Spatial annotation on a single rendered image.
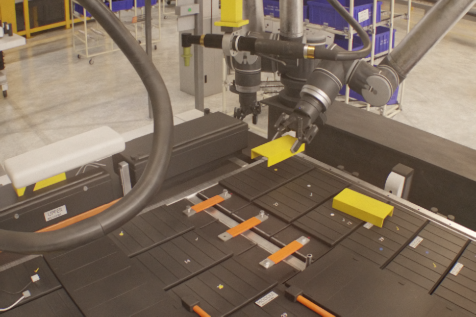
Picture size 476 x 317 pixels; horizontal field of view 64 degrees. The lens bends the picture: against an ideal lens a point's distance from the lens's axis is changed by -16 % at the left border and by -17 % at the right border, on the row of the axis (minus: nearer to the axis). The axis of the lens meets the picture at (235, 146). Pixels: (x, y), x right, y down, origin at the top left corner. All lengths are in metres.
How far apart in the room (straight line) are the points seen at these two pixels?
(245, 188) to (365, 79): 0.51
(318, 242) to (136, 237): 0.45
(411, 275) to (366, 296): 0.14
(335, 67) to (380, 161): 0.65
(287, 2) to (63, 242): 1.51
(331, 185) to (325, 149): 0.78
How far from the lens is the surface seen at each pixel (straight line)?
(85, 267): 1.03
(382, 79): 1.41
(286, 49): 1.31
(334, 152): 2.07
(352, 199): 1.21
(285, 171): 1.37
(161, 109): 0.64
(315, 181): 1.34
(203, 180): 1.35
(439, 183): 1.85
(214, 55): 4.94
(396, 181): 1.42
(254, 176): 1.34
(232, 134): 1.42
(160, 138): 0.61
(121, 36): 0.69
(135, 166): 1.23
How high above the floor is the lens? 1.66
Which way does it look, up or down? 26 degrees down
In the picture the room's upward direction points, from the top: straight up
